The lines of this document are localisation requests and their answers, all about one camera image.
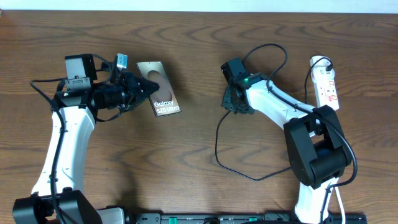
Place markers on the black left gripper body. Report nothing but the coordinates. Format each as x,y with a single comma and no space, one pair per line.
125,86

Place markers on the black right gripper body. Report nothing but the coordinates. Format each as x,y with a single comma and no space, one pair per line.
228,102

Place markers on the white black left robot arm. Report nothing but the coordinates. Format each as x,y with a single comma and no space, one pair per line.
58,197

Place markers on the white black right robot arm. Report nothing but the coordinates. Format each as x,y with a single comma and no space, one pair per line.
319,154

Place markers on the white power strip socket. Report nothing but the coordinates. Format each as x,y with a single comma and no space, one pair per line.
322,75

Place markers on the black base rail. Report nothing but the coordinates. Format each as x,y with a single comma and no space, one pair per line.
156,218

